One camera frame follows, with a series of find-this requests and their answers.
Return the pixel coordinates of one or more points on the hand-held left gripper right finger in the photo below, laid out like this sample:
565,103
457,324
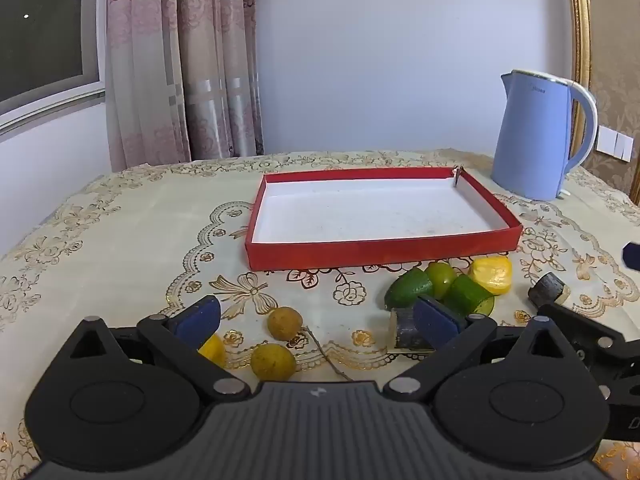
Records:
437,322

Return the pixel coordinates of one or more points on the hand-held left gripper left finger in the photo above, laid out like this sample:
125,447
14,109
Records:
200,317

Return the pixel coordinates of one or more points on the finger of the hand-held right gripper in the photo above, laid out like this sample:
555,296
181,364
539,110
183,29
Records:
632,255
580,327

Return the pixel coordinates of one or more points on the dark sugarcane piece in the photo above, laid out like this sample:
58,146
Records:
407,332
547,290

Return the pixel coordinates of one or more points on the yellow pepper piece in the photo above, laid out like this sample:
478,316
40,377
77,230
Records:
492,275
215,352

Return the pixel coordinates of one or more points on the green cucumber piece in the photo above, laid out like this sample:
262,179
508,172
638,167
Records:
467,292
407,287

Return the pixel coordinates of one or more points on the green tomato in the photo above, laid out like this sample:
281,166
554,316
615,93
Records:
442,277

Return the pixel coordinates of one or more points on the brown longan with twig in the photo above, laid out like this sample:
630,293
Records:
285,322

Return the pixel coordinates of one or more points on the red cardboard box tray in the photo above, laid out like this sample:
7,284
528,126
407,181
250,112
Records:
370,210

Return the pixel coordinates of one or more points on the light blue electric kettle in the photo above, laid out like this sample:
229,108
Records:
530,135

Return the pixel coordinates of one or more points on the pink floral curtain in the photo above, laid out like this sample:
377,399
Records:
185,60

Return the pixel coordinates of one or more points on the white wall switch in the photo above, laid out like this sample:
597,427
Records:
615,142

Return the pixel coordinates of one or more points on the gold ornate frame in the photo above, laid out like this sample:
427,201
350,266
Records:
580,35

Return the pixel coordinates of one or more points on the window with white frame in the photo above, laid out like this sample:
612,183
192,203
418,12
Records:
40,20

